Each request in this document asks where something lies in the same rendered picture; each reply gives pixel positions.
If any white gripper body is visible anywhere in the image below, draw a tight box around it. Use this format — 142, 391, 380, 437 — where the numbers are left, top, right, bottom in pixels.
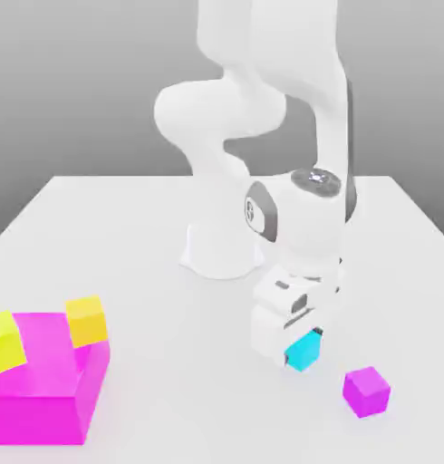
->
249, 303, 325, 368

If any small cyan cube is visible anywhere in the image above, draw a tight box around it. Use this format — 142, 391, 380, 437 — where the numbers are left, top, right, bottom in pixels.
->
284, 328, 323, 373

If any small purple cube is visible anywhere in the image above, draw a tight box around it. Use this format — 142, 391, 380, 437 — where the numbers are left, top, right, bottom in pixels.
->
342, 365, 392, 420

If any small orange cube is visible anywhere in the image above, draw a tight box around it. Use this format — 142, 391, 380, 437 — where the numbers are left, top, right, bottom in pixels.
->
64, 295, 110, 350

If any small yellow cube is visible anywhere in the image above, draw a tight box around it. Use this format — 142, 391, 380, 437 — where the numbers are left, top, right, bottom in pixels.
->
0, 310, 28, 378

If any large magenta box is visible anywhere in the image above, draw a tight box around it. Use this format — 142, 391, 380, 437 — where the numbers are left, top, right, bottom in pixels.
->
0, 312, 111, 446

